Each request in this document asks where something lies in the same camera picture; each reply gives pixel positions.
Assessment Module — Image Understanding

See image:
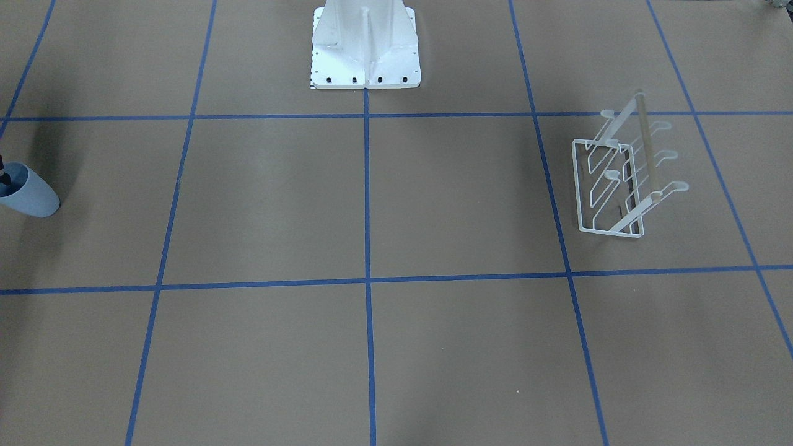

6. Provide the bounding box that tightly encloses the light blue plastic cup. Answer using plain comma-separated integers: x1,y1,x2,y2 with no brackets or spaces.
1,163,61,218

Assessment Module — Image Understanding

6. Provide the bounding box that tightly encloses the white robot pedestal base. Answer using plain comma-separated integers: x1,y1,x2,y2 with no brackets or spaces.
310,1,422,90

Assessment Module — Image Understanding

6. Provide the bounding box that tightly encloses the white wire cup holder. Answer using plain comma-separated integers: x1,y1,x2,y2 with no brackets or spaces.
571,89,690,239

